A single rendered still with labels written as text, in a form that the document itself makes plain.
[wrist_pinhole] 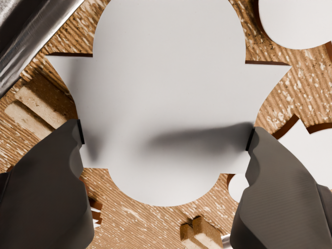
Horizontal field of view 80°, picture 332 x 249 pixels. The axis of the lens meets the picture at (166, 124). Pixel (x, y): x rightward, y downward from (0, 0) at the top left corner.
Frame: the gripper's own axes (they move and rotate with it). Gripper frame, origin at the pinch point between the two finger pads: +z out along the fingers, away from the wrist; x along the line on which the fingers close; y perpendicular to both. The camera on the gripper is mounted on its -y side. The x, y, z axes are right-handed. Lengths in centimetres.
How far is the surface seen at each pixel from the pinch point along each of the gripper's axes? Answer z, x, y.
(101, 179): 7.4, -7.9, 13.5
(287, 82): 6.8, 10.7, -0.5
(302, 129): 5.8, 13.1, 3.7
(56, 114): 4.4, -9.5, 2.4
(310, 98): 6.8, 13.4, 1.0
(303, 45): 5.6, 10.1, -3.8
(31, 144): 7.3, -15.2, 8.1
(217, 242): 5.3, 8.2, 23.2
